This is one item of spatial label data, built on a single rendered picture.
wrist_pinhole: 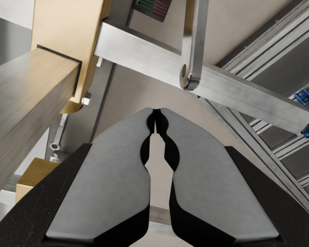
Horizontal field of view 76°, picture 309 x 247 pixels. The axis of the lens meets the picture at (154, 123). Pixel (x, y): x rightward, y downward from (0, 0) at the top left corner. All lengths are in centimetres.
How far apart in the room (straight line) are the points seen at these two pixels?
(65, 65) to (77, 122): 22
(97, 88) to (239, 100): 22
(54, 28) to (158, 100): 97
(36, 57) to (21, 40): 28
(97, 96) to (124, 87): 75
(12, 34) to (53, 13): 28
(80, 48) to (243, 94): 17
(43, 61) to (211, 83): 15
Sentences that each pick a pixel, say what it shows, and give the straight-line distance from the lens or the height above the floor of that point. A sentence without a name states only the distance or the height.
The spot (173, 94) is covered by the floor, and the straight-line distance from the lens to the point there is 112.
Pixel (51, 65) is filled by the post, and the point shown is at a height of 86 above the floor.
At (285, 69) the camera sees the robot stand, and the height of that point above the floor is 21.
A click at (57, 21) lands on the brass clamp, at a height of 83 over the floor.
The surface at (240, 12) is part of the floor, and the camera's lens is 110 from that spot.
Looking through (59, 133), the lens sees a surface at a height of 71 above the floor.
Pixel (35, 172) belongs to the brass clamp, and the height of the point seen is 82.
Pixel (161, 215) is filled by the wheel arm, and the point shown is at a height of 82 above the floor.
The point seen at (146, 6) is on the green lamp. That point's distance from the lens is 31.
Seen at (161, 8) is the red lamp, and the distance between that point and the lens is 31.
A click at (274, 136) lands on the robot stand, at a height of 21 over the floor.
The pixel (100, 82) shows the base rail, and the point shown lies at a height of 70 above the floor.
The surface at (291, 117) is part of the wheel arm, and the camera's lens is 28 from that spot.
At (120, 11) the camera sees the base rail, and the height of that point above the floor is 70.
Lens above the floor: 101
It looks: 57 degrees down
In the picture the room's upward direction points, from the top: 177 degrees clockwise
